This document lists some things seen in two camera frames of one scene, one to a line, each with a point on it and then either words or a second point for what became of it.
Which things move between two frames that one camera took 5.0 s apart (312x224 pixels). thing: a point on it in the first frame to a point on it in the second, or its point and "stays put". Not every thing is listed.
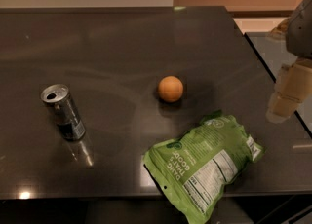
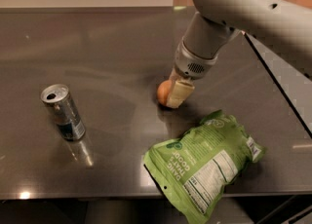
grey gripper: [300, 33] to [189, 62]
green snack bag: [195, 165] stays put
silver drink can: [58, 99] stays put
